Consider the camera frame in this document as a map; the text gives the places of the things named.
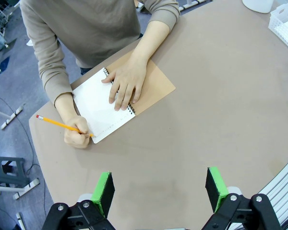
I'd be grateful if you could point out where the person in beige sweater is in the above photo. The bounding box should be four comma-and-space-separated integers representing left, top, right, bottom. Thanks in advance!
19, 0, 180, 106

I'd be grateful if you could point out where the person's right forearm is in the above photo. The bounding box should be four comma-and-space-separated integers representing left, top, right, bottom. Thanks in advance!
37, 47, 88, 125

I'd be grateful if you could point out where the ribbed aluminium rail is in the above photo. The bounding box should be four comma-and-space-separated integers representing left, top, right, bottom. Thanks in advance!
227, 157, 288, 230

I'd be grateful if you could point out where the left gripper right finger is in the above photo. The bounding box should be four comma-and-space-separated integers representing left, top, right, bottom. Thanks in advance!
201, 166, 283, 230

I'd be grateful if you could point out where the white perforated plastic basket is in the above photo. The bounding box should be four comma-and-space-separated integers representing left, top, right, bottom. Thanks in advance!
268, 2, 288, 55

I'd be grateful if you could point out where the person's right hand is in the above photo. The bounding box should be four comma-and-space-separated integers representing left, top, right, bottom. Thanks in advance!
63, 115, 92, 150

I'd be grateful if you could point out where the grey plastic stool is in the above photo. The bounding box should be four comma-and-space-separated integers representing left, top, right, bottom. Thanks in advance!
0, 156, 31, 189

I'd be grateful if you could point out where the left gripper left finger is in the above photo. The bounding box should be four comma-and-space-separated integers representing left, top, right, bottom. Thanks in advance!
42, 171, 117, 230

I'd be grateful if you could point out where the white stand foot with pole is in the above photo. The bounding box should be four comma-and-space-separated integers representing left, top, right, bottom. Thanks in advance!
0, 103, 25, 130

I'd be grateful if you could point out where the thin black floor cable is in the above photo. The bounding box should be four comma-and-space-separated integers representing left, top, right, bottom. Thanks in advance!
0, 90, 48, 218

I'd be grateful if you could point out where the person's left hand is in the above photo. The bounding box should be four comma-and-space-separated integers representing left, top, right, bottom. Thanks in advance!
101, 55, 149, 112

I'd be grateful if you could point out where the white banded table foot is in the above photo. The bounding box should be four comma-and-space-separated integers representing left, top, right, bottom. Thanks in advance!
179, 0, 208, 12

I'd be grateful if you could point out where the person's left forearm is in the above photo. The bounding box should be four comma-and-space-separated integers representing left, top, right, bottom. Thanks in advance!
131, 7, 180, 68

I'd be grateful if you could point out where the spiral notebook with brown cover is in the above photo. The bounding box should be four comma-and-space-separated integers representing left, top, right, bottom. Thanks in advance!
72, 58, 176, 144

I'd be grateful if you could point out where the white cylindrical bin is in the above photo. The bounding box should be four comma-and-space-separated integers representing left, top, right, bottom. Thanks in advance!
241, 0, 275, 14

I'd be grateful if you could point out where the yellow pencil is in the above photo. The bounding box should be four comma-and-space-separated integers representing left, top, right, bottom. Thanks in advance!
36, 114, 96, 138

